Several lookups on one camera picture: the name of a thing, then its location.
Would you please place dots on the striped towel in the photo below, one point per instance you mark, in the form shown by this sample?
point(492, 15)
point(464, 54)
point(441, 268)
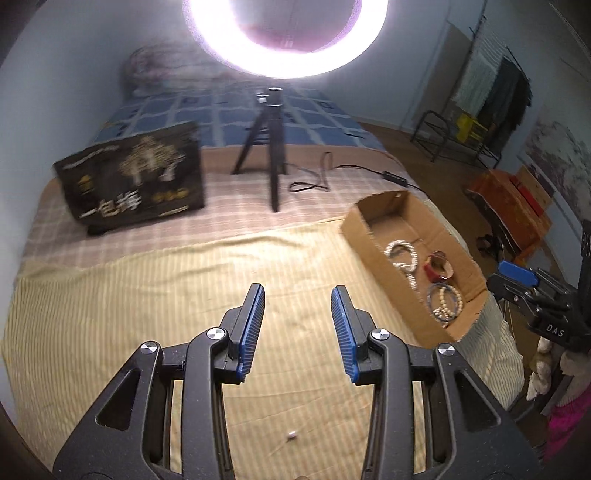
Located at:
point(478, 81)

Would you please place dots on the black tripod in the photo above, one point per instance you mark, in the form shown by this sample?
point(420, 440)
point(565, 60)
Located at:
point(272, 138)

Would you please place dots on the beige plush toy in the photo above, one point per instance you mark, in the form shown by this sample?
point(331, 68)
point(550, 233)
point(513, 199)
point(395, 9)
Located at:
point(538, 374)

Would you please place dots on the cardboard box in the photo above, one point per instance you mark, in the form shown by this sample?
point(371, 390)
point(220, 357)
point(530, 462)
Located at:
point(369, 221)

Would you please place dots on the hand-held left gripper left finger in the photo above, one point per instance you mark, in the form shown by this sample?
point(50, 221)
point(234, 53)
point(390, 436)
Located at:
point(249, 332)

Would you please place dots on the black clothes rack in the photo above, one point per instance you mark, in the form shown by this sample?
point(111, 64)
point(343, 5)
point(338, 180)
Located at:
point(473, 41)

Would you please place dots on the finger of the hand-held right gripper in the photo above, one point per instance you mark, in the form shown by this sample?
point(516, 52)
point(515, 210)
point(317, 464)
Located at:
point(517, 272)
point(512, 290)

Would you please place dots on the blue checked bed sheet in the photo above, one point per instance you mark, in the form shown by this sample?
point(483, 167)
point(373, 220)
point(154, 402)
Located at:
point(221, 120)

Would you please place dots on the black shoe rack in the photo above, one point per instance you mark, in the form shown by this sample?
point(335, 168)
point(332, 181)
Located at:
point(434, 134)

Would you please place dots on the yellow striped blanket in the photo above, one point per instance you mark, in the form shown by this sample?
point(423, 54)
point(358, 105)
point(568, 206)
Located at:
point(138, 300)

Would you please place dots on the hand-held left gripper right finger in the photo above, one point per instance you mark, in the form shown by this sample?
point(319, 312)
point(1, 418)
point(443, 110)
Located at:
point(345, 332)

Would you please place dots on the yellow box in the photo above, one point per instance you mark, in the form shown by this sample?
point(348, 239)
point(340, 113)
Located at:
point(468, 129)

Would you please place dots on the pink cloth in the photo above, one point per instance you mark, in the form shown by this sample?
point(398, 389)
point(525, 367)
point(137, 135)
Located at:
point(570, 422)

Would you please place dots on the black bangle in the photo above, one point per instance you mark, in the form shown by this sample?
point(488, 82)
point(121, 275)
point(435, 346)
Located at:
point(430, 302)

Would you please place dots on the plaid blanket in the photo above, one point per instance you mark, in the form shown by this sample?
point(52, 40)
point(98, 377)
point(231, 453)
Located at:
point(240, 203)

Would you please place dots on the folded floral quilt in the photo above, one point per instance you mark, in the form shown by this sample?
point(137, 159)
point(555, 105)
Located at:
point(157, 69)

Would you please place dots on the dark hanging clothes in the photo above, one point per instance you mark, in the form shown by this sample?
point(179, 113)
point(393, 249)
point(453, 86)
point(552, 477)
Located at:
point(508, 101)

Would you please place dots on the wall poster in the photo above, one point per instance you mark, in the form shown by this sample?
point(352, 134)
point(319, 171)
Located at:
point(558, 157)

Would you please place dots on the black snack bag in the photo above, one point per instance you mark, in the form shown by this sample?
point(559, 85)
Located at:
point(129, 184)

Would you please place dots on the brown leather watch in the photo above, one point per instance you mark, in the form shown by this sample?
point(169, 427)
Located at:
point(431, 270)

